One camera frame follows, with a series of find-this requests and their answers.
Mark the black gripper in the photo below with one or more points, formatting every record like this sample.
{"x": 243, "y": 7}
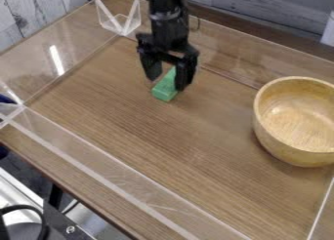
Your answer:
{"x": 169, "y": 37}

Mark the green rectangular block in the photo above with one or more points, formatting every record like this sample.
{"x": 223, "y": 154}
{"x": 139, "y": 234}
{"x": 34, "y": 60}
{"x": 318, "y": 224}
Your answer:
{"x": 165, "y": 90}

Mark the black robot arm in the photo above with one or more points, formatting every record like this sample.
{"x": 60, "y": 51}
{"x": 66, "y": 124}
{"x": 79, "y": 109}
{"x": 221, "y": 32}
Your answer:
{"x": 170, "y": 6}

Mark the light wooden bowl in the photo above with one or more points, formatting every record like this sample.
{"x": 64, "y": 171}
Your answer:
{"x": 293, "y": 120}

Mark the blue object at edge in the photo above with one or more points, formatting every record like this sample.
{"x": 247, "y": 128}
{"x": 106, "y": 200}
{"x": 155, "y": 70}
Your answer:
{"x": 4, "y": 99}

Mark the black table leg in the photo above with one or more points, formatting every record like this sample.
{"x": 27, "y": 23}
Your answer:
{"x": 55, "y": 196}

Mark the clear acrylic tray wall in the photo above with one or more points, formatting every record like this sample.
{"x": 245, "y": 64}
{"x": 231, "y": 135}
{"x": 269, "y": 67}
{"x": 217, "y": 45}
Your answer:
{"x": 173, "y": 170}

